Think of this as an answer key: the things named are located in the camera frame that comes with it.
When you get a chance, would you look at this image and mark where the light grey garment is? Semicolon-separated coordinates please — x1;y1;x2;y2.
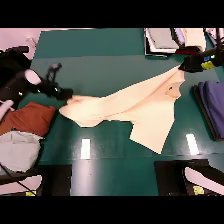
0;130;45;174

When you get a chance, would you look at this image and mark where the purple garment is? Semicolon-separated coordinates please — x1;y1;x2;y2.
197;79;224;140

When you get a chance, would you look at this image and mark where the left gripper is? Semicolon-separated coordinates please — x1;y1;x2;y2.
54;86;75;101

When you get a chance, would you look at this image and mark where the orange garment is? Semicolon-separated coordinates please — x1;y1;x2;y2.
0;101;57;138

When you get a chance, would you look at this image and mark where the cream T-shirt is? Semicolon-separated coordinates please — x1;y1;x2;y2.
58;64;185;155

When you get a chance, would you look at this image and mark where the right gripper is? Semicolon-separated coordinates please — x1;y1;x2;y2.
178;54;202;73

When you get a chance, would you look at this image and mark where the brown garment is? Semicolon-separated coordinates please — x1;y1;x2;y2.
193;84;224;143

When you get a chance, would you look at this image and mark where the red garment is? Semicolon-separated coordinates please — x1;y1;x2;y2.
175;45;202;56

